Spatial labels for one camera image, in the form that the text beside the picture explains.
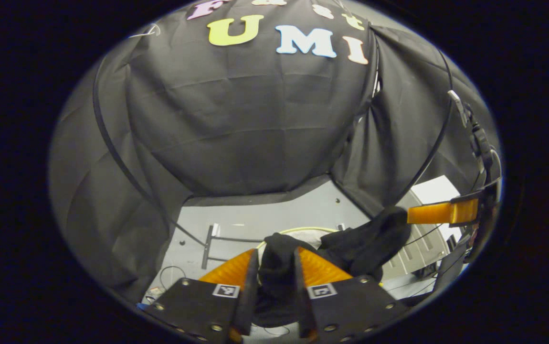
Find yellow-rimmed laundry hamper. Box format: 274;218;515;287
254;226;347;251

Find white slatted stand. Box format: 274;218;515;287
382;175;464;282

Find black knit garment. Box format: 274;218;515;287
253;205;413;330

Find black metal clothes rack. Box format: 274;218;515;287
92;45;454;270

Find black backdrop cloth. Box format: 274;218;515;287
48;0;499;306

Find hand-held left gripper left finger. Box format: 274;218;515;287
150;247;260;344

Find white hanger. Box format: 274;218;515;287
128;23;161;39

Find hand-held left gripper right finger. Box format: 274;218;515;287
294;246;410;344

